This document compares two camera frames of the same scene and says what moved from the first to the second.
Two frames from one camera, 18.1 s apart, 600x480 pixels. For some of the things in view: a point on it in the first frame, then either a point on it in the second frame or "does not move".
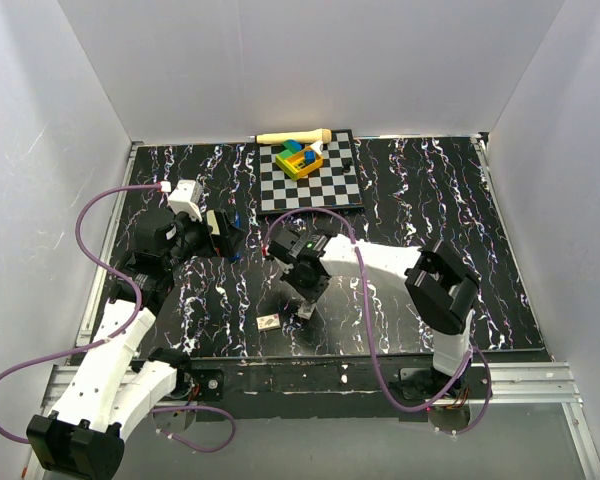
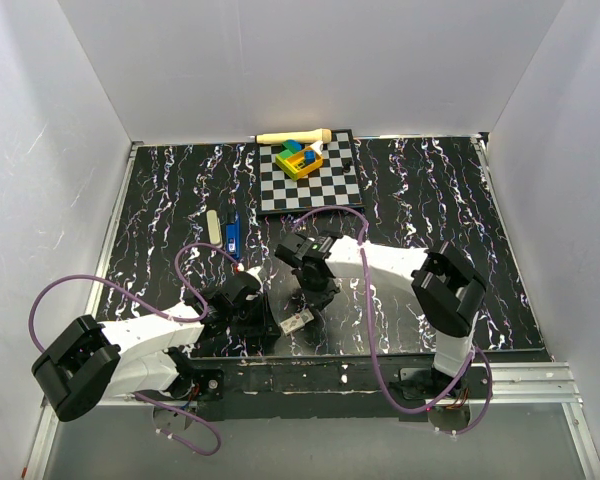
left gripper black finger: (229, 235) -> (269, 329)
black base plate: (368, 385) does not move
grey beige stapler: (212, 221) does not move
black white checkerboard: (335, 183) does not move
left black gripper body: (194, 237) -> (247, 319)
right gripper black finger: (316, 301) does not move
